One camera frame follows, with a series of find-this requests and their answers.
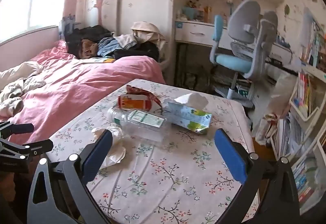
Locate pink bed frame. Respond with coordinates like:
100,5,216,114
0,25,61,72

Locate stack of books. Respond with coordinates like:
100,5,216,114
274,112,306,161

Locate grey and blue desk chair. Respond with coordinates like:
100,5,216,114
209,0,279,101

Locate white book cart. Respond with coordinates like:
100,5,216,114
270,64,326,214

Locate black garment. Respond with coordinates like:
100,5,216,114
113,42,160,61

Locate orange and white packet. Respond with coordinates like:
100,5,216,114
118,94,153,110

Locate white plastic bag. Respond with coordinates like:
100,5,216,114
255,71,298,138

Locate beige crumpled blanket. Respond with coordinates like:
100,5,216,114
0,61,46,117

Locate red snack wrapper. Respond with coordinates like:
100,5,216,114
126,84,163,112

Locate blue jeans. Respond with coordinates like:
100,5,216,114
97,37,123,58

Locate pink duvet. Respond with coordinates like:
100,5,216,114
0,39,166,148

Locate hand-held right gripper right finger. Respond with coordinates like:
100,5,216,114
214,128,301,224

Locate row of colourful books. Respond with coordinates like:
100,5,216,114
297,72,316,116

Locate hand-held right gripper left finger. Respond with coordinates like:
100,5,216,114
27,129,114,224

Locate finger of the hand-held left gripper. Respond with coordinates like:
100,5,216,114
0,139,54,161
0,121,35,138

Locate floral tablecloth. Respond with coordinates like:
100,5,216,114
46,79,260,224

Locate thin book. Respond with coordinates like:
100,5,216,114
81,57,116,65

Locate black clothes pile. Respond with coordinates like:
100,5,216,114
66,25,114,58

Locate brown garment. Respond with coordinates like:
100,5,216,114
79,39,100,59

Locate white garment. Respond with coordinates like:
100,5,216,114
115,34,139,49

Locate beige cloth bag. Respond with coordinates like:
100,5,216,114
130,22,167,49

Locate clear plastic bottle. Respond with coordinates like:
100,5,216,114
107,107,167,143

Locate blue and green tissue pack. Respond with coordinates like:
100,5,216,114
163,98,212,135

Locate paper bag with red ribbon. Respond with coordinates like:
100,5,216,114
255,112,279,145

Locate white desk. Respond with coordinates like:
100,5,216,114
174,20,293,64

